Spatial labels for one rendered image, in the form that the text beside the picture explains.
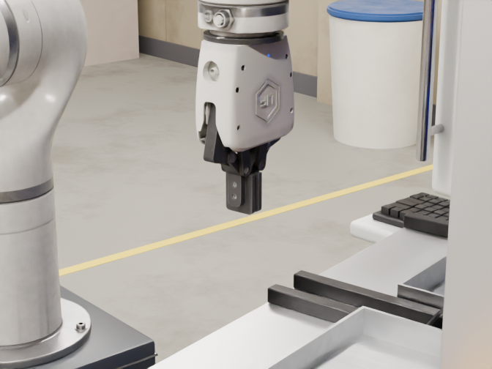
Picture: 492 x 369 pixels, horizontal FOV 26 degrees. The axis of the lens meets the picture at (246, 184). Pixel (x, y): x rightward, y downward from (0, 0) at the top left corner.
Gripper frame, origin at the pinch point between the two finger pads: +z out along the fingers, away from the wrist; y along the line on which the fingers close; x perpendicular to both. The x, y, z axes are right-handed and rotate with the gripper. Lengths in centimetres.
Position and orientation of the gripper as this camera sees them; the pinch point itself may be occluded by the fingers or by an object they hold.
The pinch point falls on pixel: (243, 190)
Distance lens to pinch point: 103.4
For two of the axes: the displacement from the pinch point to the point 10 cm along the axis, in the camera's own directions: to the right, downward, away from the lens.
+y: 6.1, -2.4, 7.5
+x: -7.9, -1.9, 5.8
